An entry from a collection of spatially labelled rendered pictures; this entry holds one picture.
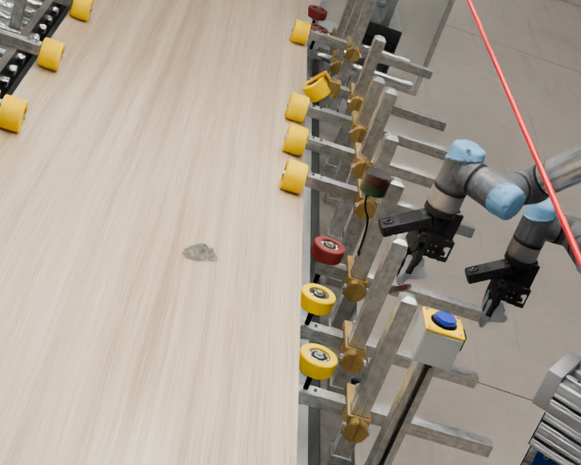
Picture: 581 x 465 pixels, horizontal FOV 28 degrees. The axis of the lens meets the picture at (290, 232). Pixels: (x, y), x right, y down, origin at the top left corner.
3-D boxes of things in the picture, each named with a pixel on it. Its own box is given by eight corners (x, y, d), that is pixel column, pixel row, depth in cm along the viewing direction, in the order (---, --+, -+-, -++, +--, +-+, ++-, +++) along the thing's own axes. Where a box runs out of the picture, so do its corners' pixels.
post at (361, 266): (335, 344, 289) (404, 178, 268) (335, 351, 286) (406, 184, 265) (322, 339, 288) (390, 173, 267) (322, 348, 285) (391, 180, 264)
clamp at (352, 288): (359, 277, 288) (366, 260, 286) (361, 304, 276) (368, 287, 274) (337, 270, 288) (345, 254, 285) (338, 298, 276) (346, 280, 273)
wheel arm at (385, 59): (429, 77, 418) (432, 67, 416) (430, 79, 415) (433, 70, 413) (298, 33, 412) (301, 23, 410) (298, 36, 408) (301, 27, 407)
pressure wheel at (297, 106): (303, 121, 339) (300, 125, 347) (312, 95, 339) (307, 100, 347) (284, 114, 338) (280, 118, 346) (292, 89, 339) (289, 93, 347)
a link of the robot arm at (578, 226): (597, 267, 274) (555, 256, 271) (582, 244, 284) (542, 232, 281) (611, 239, 270) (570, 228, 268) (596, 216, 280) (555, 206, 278)
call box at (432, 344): (444, 352, 202) (461, 316, 198) (447, 375, 195) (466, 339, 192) (406, 341, 201) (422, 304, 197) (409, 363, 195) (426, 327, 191)
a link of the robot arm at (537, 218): (568, 214, 270) (536, 206, 268) (549, 254, 275) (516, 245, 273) (559, 199, 277) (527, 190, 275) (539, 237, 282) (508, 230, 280)
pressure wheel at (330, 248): (330, 279, 288) (346, 240, 283) (330, 294, 280) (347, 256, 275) (300, 269, 287) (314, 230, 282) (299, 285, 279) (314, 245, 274)
